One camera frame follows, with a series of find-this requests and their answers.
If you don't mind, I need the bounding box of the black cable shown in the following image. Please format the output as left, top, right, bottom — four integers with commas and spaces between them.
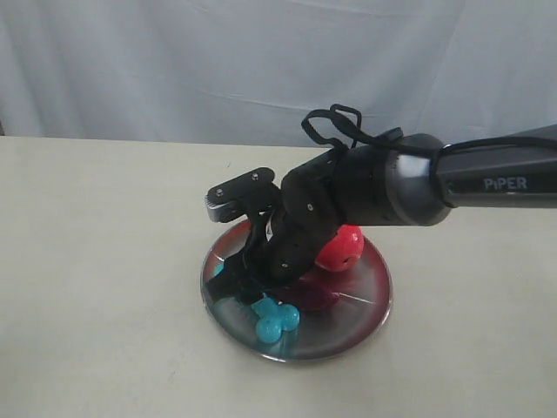
299, 103, 557, 158

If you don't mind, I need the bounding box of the purple toy sweet potato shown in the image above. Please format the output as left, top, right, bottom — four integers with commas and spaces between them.
273, 281, 340, 312

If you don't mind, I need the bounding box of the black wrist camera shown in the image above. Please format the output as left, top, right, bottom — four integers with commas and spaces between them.
205, 167, 279, 223

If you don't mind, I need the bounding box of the teal toy bone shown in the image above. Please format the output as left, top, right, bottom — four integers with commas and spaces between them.
211, 263, 302, 345

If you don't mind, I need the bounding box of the white backdrop curtain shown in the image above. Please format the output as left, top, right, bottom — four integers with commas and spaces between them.
1, 1, 556, 145

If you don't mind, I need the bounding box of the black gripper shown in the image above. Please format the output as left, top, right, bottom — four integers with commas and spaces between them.
205, 150, 347, 305

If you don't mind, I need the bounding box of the red toy apple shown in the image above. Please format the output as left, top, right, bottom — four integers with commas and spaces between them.
314, 225, 365, 273

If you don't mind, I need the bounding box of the round steel plate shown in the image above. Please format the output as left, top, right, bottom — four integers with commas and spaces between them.
201, 236, 393, 362

